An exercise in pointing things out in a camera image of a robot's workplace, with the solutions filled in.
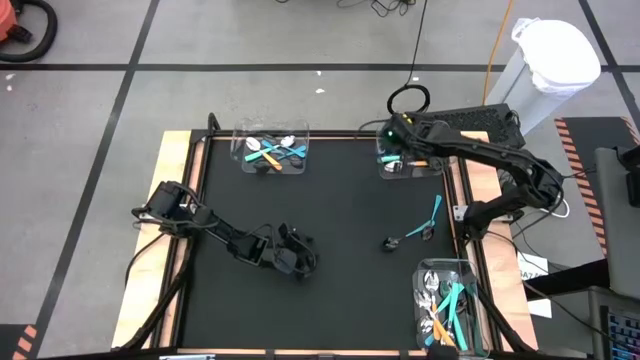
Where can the grey desk panel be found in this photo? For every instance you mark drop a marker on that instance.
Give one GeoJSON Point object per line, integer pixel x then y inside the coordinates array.
{"type": "Point", "coordinates": [617, 225]}

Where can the black headed spoon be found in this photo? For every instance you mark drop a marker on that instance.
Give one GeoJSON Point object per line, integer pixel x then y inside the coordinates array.
{"type": "Point", "coordinates": [296, 151]}

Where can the black table mat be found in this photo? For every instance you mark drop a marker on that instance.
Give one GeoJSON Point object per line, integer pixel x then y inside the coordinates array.
{"type": "Point", "coordinates": [325, 200]}

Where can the white paper sheet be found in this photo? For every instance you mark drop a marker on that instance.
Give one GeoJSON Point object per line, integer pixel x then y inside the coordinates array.
{"type": "Point", "coordinates": [532, 265]}

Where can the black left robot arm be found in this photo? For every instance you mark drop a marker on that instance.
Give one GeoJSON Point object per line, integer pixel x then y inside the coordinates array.
{"type": "Point", "coordinates": [220, 232]}

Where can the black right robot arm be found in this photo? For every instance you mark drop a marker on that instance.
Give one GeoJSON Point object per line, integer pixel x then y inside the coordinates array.
{"type": "Point", "coordinates": [500, 155]}

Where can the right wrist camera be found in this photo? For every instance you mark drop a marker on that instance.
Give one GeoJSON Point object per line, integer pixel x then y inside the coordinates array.
{"type": "Point", "coordinates": [415, 122]}

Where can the backlit keyboard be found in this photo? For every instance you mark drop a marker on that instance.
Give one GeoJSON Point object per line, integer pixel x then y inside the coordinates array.
{"type": "Point", "coordinates": [622, 335]}

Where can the clear plastic bin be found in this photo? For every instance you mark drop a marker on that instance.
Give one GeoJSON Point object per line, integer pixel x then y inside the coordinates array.
{"type": "Point", "coordinates": [440, 172]}
{"type": "Point", "coordinates": [420, 265]}
{"type": "Point", "coordinates": [237, 150]}

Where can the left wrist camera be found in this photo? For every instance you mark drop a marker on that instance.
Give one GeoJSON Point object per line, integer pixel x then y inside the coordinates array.
{"type": "Point", "coordinates": [286, 260]}

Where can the black mat orange stripes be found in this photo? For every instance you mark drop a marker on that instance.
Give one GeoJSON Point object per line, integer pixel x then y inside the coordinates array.
{"type": "Point", "coordinates": [20, 345]}
{"type": "Point", "coordinates": [590, 135]}

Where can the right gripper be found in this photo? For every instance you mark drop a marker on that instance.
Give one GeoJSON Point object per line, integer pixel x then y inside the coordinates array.
{"type": "Point", "coordinates": [400, 142]}

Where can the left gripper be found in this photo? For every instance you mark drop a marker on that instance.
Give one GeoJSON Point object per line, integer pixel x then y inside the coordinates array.
{"type": "Point", "coordinates": [300, 242]}

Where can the black perforated computer case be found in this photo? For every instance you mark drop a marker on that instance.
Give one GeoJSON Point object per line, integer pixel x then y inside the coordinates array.
{"type": "Point", "coordinates": [480, 120]}

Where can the black corner bracket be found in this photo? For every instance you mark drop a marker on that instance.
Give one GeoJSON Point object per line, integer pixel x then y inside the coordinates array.
{"type": "Point", "coordinates": [213, 122]}

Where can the grey trash can white bag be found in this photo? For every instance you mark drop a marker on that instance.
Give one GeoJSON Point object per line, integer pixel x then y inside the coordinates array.
{"type": "Point", "coordinates": [555, 55]}

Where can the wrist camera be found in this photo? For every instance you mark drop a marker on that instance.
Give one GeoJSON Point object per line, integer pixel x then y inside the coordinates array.
{"type": "Point", "coordinates": [415, 122]}
{"type": "Point", "coordinates": [286, 260]}

